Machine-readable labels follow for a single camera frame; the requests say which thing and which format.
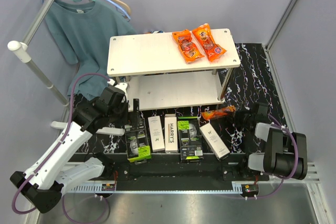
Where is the green black Gillette box left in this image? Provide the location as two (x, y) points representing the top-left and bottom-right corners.
(125, 118), (151, 163)

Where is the white Harry's box lettered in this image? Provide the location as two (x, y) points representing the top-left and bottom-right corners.
(164, 114), (178, 153)

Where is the teal t-shirt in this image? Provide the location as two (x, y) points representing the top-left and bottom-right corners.
(45, 0), (137, 100)

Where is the white harry's box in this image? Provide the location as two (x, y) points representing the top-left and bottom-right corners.
(200, 123), (230, 161)
(148, 116), (165, 152)

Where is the green black gillette box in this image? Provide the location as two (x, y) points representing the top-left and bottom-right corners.
(125, 118), (151, 163)
(177, 116), (203, 163)

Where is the white clothes rack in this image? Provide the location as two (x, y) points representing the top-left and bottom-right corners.
(7, 0), (125, 137)

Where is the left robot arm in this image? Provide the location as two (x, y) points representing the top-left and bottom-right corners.
(10, 82), (129, 214)

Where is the white two-tier shelf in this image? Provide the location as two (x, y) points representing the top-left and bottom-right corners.
(107, 28), (240, 110)

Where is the green black Gillette box right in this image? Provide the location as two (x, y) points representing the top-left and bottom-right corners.
(177, 116), (203, 163)

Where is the white slotted cable duct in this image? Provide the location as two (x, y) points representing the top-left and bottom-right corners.
(70, 182), (242, 194)

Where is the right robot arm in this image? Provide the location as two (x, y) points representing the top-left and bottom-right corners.
(233, 103), (308, 180)

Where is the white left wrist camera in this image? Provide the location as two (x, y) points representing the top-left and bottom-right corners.
(107, 79), (129, 100)

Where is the orange razor pack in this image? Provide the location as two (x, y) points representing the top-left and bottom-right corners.
(202, 105), (236, 121)
(192, 23), (227, 62)
(172, 29), (204, 63)

